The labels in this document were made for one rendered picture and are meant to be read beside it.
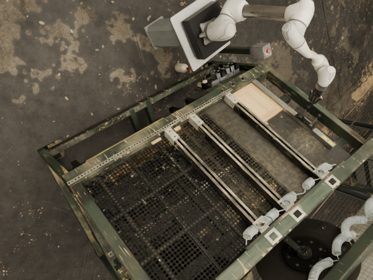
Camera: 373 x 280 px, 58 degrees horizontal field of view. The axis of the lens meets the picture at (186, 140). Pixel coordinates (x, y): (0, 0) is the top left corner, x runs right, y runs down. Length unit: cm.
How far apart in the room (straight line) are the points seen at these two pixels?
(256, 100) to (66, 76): 176
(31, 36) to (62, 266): 229
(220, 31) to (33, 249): 267
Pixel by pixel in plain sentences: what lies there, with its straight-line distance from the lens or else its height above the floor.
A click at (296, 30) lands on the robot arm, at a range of 249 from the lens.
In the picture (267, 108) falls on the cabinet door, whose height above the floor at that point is 116.
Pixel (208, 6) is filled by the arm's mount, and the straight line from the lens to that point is 299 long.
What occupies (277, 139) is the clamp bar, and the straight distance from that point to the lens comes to 286.
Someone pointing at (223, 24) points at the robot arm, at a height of 108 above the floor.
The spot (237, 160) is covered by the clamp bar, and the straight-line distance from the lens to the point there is 267.
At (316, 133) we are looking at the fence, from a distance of 309.
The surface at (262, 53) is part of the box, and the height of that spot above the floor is 92.
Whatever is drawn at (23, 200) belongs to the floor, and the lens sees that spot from 347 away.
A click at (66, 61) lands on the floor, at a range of 329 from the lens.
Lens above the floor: 314
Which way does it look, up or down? 51 degrees down
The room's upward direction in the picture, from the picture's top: 112 degrees clockwise
